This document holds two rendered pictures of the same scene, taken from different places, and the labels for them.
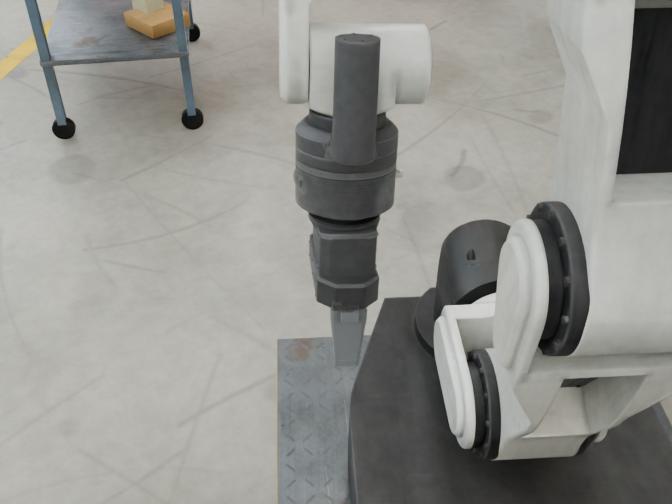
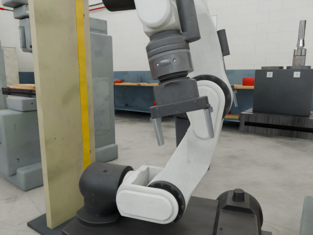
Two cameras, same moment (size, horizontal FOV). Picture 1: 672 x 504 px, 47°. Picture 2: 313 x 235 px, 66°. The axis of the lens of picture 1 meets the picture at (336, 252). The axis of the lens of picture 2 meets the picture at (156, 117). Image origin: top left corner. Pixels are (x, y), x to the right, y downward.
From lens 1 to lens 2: 74 cm
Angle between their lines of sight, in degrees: 66
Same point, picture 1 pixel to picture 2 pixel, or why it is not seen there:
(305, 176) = (177, 54)
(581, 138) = (198, 50)
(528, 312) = (218, 102)
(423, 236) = not seen: outside the picture
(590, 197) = (214, 61)
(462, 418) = (171, 204)
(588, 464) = not seen: hidden behind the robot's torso
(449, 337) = (134, 190)
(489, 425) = (181, 196)
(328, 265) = (195, 92)
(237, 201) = not seen: outside the picture
